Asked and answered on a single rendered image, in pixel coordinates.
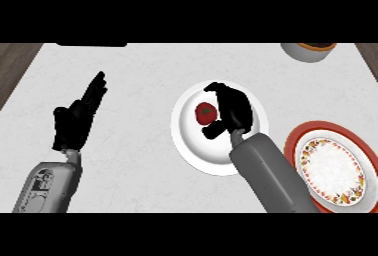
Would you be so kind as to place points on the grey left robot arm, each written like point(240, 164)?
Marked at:
point(48, 188)

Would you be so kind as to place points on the grey pot with orange rim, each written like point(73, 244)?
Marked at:
point(307, 51)

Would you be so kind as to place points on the orange round placemat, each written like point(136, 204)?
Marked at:
point(314, 128)

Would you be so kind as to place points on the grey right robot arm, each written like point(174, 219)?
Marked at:
point(267, 173)

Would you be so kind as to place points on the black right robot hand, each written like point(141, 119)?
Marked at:
point(233, 106)

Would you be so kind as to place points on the white plate with floral rim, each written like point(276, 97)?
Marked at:
point(332, 170)

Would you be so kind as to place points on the plain white plate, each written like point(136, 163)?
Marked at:
point(196, 146)

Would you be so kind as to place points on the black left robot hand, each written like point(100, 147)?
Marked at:
point(73, 123)

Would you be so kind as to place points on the red tomato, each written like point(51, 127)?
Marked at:
point(205, 113)

